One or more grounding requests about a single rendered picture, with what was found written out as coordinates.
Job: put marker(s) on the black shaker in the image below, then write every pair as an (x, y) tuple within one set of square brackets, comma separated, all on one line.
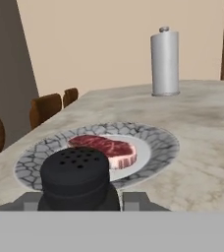
[(75, 178)]

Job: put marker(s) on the raw red steak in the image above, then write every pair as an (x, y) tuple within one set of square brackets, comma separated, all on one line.
[(115, 151)]

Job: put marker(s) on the grey patterned plate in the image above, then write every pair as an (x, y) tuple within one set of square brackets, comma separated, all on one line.
[(156, 144)]

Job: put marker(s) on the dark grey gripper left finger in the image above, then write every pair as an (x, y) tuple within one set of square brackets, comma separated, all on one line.
[(28, 201)]

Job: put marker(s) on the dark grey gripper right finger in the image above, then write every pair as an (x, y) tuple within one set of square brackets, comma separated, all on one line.
[(135, 201)]

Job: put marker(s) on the white paper towel roll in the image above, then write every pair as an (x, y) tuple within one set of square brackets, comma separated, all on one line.
[(164, 62)]

